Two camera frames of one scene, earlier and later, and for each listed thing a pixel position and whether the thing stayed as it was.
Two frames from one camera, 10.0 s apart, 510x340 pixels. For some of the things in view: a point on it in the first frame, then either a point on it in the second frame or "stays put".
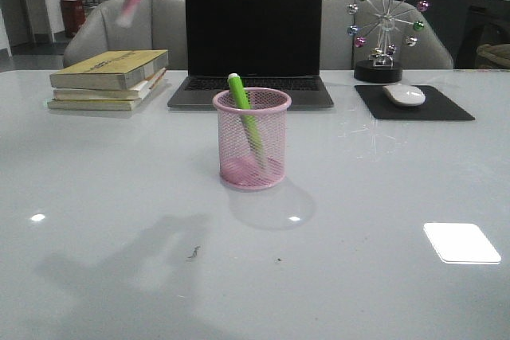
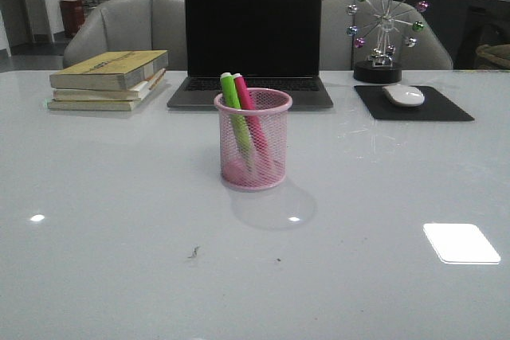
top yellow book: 113,72 stays put
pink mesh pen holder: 252,128 stays put
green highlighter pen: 243,103 -> 237,115
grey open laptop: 268,33 stays put
